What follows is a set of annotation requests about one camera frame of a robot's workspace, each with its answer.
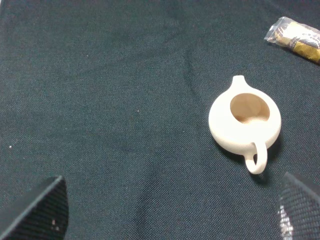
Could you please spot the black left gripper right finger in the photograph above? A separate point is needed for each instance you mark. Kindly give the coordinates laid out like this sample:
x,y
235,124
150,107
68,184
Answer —
x,y
298,211

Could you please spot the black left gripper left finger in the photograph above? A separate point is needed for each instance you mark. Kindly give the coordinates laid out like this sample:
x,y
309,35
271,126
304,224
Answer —
x,y
40,214

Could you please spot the cream ceramic teapot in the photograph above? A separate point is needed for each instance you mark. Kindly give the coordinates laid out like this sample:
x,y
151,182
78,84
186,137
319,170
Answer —
x,y
245,121

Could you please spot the black tablecloth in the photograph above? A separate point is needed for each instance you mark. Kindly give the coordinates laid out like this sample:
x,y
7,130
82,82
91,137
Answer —
x,y
114,95

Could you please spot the clear wrapped snack bar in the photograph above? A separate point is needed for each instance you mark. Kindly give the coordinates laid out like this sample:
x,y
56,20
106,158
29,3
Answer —
x,y
299,38

